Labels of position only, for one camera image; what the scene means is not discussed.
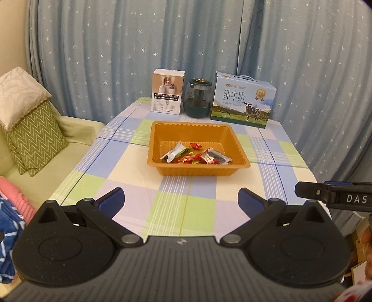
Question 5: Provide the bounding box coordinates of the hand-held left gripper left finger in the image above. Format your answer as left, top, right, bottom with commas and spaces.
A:
26, 187, 143, 247

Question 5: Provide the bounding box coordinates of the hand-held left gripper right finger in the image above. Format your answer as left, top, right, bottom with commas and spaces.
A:
220, 187, 339, 247

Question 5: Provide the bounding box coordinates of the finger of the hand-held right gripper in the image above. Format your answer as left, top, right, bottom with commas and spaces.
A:
324, 181, 372, 186
295, 181, 330, 202

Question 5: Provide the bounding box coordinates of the clear packet with black label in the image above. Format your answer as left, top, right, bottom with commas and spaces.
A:
208, 148, 233, 165

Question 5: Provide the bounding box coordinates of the orange plastic tray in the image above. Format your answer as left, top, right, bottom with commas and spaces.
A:
146, 121, 251, 177

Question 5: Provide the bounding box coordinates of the red snack packet with picture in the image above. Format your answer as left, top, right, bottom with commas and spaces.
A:
199, 149, 214, 164

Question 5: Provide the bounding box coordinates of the silver foil snack packet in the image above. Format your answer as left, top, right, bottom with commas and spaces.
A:
160, 141, 191, 163

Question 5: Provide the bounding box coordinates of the light green sofa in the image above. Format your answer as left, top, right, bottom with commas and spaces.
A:
0, 115, 106, 210

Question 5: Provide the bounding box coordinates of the green zigzag cushion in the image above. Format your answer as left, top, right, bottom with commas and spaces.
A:
4, 100, 69, 177

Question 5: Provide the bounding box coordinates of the red white patterned cloth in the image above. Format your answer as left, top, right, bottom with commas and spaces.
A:
334, 286, 372, 302

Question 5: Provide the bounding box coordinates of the pink cloth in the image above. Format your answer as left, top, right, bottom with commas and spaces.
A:
0, 177, 37, 225

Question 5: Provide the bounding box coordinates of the blue patterned cloth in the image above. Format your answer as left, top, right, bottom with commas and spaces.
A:
0, 192, 28, 284

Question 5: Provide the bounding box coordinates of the dark green glass jar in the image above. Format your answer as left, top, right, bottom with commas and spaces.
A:
183, 78, 213, 118

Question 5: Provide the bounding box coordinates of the white product box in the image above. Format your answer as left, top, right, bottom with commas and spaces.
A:
150, 69, 186, 115

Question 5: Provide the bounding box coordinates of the beige cushion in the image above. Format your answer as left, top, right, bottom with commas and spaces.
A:
0, 67, 53, 131

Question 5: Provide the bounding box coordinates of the blue star curtain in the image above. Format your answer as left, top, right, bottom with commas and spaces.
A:
26, 0, 372, 186

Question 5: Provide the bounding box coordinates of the milk carton box with handle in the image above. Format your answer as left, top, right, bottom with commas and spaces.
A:
210, 71, 276, 129

